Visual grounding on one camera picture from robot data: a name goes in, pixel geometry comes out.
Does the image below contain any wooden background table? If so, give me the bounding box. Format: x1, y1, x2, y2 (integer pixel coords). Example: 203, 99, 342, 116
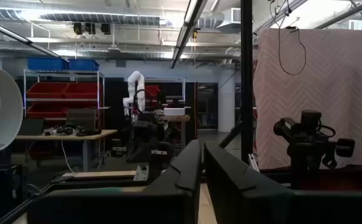
160, 114, 190, 150
15, 129, 119, 172

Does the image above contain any white dangling cable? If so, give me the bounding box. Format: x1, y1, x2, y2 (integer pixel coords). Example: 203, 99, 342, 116
60, 139, 77, 174

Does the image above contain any blue storage bin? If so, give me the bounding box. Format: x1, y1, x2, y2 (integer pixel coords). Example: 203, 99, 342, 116
27, 57, 70, 72
68, 58, 100, 72

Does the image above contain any pink quilted moving blanket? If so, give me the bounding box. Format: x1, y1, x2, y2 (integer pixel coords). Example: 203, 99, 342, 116
253, 27, 362, 170

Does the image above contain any dark equipment case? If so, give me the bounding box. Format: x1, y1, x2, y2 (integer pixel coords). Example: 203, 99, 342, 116
65, 108, 98, 134

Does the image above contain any red storage bin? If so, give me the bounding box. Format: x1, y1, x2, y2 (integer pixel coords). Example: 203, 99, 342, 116
64, 82, 101, 100
26, 82, 68, 100
26, 104, 67, 119

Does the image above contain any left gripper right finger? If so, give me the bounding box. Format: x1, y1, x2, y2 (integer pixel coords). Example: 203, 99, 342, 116
203, 141, 362, 224

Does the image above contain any white ceiling air unit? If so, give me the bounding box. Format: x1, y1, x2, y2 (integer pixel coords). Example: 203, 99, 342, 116
216, 7, 241, 34

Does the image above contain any white box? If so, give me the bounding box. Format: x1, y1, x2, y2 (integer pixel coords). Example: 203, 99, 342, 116
163, 107, 186, 117

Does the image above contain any black hanging cable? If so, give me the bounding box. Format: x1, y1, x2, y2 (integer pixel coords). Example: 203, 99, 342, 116
268, 0, 308, 77

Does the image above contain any metal shelf rack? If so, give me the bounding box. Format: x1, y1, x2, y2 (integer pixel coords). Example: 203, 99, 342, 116
23, 68, 106, 131

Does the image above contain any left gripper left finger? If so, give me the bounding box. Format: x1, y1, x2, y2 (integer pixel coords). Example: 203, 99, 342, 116
28, 139, 202, 224

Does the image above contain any white desk lamp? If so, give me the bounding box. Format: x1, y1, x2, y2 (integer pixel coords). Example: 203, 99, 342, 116
0, 66, 24, 154

